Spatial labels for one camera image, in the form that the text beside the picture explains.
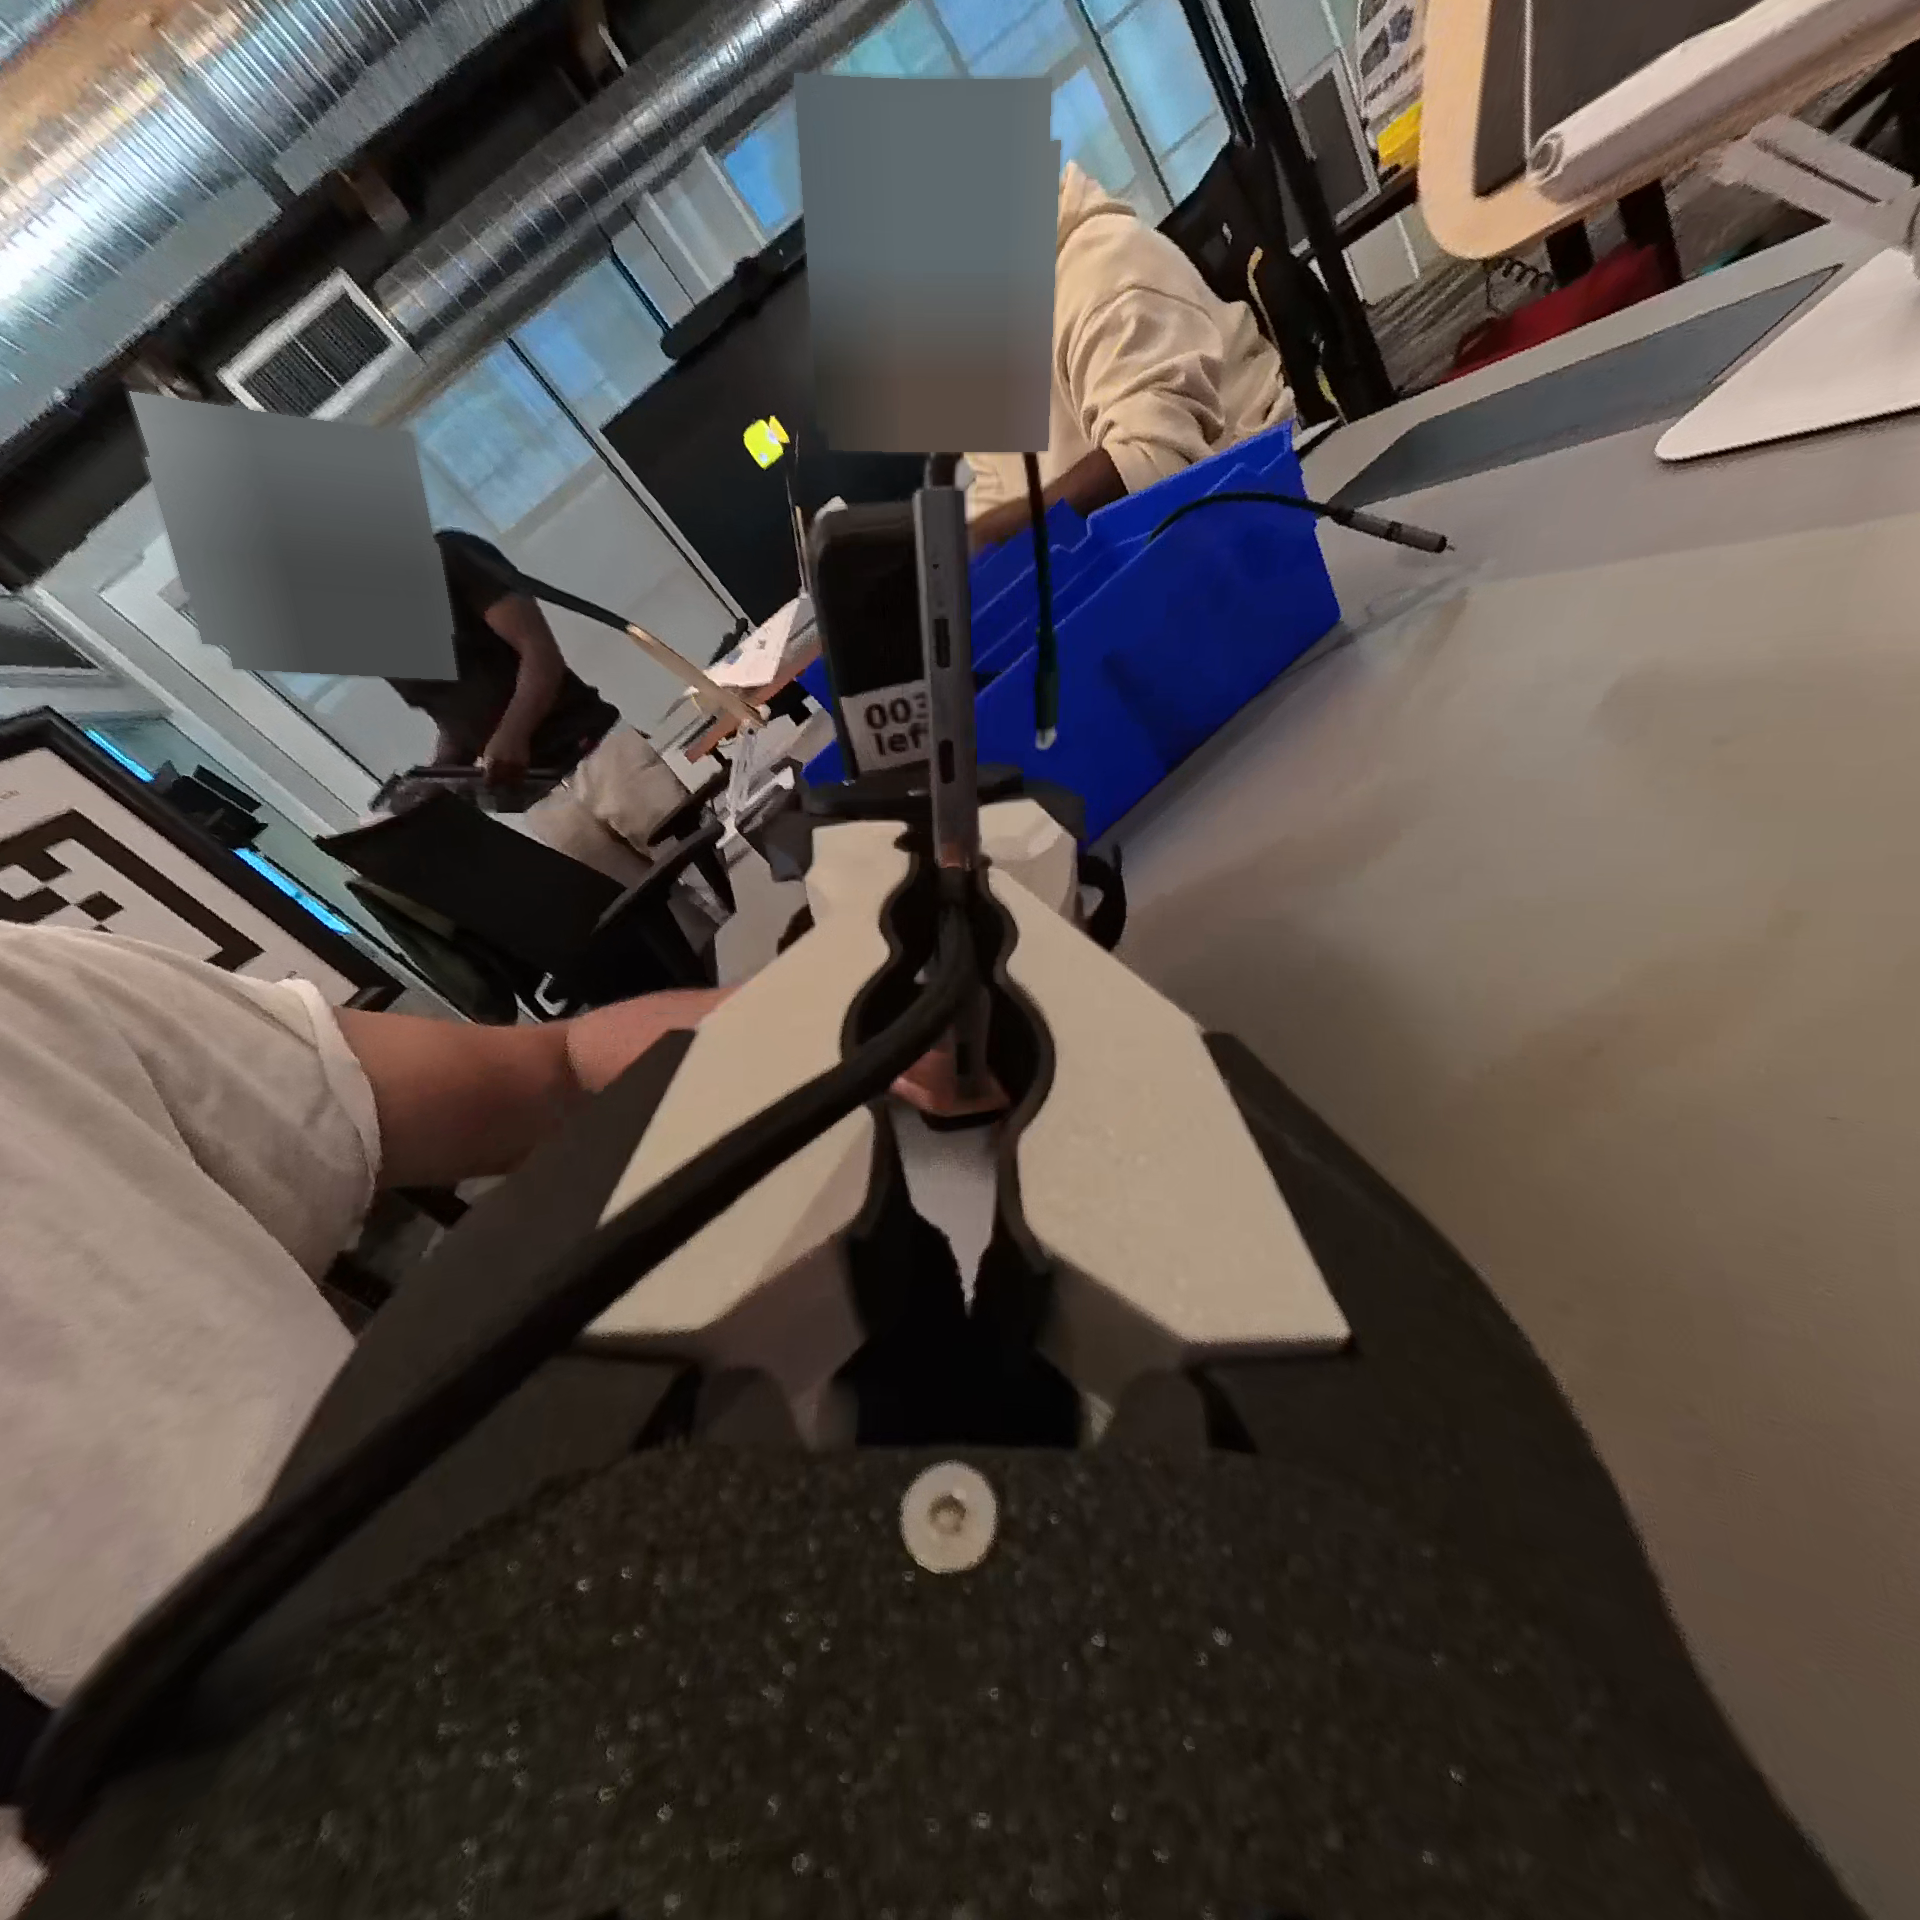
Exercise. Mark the white air vent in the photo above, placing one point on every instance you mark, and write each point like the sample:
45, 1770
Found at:
315, 346

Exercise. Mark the framed marker sign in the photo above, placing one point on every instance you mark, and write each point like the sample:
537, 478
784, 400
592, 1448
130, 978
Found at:
89, 855

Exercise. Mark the yellow plastic bin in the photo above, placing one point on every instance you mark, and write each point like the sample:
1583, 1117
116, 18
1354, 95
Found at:
1400, 134

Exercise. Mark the white printed carton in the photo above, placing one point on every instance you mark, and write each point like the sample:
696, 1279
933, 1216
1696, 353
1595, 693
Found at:
1388, 43

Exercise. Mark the white tablet stand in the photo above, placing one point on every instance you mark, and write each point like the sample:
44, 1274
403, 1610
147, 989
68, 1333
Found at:
1799, 360
756, 773

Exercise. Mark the black office chair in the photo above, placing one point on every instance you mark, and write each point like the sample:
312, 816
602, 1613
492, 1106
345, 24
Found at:
493, 902

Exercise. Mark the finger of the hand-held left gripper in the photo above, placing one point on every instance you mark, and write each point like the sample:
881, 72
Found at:
1035, 855
848, 886

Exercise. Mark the person's left hand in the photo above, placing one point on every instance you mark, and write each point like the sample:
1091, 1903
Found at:
945, 1089

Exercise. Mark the red container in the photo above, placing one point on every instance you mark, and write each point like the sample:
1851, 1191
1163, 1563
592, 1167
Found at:
1575, 299

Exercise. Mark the white shirt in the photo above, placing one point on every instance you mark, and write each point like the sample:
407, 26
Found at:
148, 1201

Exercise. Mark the grey desk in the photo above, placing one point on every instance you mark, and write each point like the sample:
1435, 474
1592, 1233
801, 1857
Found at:
1575, 902

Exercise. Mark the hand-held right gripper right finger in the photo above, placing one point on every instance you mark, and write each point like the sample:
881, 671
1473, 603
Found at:
1171, 1185

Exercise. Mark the person's left forearm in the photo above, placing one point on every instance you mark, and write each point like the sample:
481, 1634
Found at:
481, 1079

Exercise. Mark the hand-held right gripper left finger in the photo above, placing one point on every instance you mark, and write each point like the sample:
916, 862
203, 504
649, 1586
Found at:
733, 1170

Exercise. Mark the grey USB hub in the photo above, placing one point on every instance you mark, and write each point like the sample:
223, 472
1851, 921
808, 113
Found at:
945, 675

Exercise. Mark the blue storage bin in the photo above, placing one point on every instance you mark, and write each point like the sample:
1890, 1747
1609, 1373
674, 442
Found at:
1201, 630

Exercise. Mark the silver ventilation duct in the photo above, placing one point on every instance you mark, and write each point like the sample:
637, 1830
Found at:
600, 182
148, 149

